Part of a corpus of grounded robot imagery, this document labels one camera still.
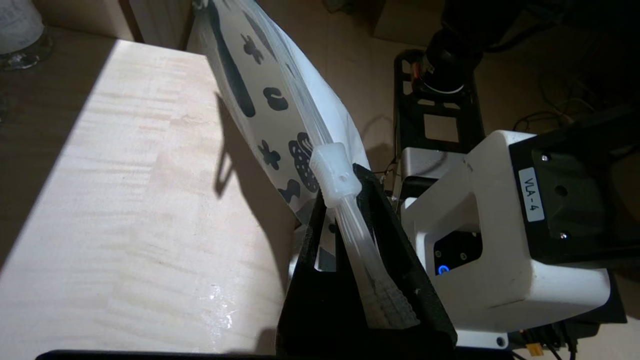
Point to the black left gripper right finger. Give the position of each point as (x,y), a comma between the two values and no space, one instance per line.
(415,300)

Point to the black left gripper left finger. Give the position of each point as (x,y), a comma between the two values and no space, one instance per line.
(320,310)

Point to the white floral plastic bag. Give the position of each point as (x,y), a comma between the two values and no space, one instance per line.
(280,125)

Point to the white robot panel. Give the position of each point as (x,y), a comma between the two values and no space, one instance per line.
(490,210)

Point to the silver metal box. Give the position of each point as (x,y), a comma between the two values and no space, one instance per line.
(430,162)

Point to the black metal rack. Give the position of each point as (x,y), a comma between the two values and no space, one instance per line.
(440,115)

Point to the beige wooden shelf cabinet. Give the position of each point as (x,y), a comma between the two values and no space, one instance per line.
(125,225)

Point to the black robot torso column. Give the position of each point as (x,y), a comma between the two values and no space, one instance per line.
(460,45)

